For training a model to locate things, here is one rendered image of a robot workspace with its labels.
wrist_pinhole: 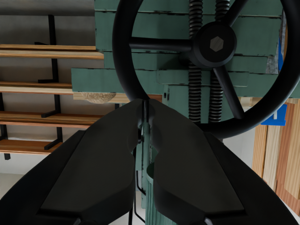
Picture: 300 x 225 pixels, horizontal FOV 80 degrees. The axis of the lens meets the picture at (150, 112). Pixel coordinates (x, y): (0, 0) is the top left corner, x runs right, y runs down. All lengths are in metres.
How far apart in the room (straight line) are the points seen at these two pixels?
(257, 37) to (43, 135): 3.49
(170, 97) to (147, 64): 0.13
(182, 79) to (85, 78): 0.24
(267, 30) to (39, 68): 3.29
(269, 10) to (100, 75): 0.43
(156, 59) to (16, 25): 3.40
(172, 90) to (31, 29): 3.34
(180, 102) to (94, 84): 0.22
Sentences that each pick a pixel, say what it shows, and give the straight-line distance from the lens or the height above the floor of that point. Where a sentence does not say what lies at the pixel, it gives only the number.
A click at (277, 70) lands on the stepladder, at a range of 1.40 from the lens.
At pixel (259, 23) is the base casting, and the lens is 0.54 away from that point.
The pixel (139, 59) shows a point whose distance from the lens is 0.46.
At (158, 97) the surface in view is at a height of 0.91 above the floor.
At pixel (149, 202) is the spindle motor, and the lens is 0.73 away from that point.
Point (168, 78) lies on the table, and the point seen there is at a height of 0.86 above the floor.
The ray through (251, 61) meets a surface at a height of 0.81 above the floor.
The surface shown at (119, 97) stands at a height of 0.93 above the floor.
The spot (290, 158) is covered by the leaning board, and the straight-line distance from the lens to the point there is 2.19.
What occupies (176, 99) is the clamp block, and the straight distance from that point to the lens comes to 0.37.
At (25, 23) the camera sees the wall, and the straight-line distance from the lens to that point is 3.67.
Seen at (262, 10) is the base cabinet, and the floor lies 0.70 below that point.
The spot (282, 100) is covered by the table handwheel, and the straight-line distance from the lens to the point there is 0.34.
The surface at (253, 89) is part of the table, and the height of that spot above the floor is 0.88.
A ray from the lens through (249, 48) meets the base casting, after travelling 0.52.
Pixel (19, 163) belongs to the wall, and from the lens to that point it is 4.16.
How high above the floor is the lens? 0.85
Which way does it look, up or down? 11 degrees up
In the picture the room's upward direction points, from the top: 178 degrees counter-clockwise
